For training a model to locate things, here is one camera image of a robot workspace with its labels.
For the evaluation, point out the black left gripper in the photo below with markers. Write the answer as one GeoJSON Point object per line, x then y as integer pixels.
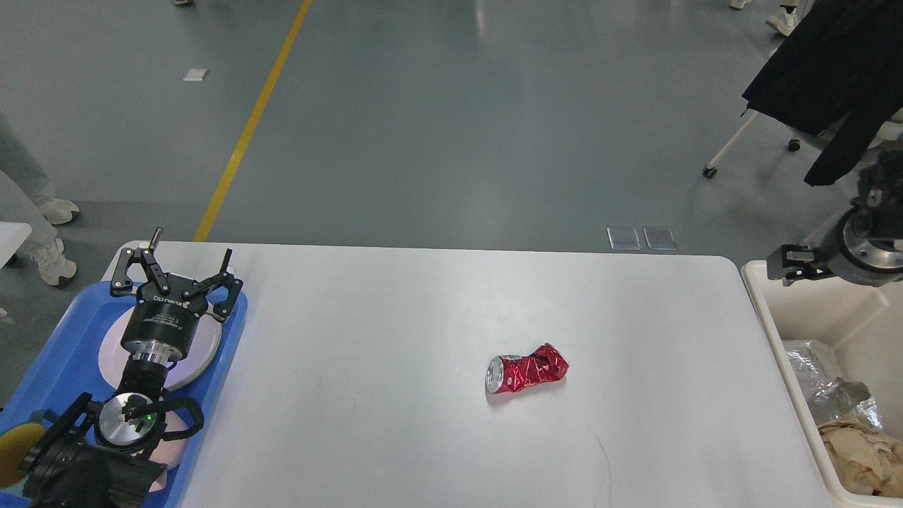
{"type": "Point", "coordinates": [162, 330]}

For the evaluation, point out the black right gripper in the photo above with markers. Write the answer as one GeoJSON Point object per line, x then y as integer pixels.
{"type": "Point", "coordinates": [841, 253]}

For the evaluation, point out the pink plate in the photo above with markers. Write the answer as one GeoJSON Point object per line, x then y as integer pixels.
{"type": "Point", "coordinates": [112, 357]}

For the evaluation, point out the foil wrapper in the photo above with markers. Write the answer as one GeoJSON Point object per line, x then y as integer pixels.
{"type": "Point", "coordinates": [814, 365]}
{"type": "Point", "coordinates": [845, 400]}

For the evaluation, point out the pink mug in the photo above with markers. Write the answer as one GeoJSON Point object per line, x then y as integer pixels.
{"type": "Point", "coordinates": [169, 453]}

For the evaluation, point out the brown paper ball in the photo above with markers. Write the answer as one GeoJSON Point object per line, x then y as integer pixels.
{"type": "Point", "coordinates": [867, 461]}

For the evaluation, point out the crushed red soda can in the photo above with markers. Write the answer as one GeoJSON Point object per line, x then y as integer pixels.
{"type": "Point", "coordinates": [514, 373]}

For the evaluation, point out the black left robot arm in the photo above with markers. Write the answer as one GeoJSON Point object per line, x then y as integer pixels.
{"type": "Point", "coordinates": [112, 412]}

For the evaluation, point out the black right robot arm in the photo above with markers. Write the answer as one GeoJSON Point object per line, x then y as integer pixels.
{"type": "Point", "coordinates": [877, 205]}

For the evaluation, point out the beige plastic bin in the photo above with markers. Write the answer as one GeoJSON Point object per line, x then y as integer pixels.
{"type": "Point", "coordinates": [862, 325]}

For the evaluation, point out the blue plastic tray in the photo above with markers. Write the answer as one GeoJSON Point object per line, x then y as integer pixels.
{"type": "Point", "coordinates": [68, 365]}

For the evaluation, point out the white side table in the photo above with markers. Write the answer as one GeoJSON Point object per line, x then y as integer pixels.
{"type": "Point", "coordinates": [13, 234]}

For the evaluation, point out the person in grey trousers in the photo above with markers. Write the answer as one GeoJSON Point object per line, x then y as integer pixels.
{"type": "Point", "coordinates": [28, 196]}

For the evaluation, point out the teal and yellow mug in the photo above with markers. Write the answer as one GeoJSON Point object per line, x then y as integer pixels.
{"type": "Point", "coordinates": [16, 444]}

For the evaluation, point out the person with black sneakers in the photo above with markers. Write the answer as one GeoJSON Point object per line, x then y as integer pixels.
{"type": "Point", "coordinates": [785, 19]}

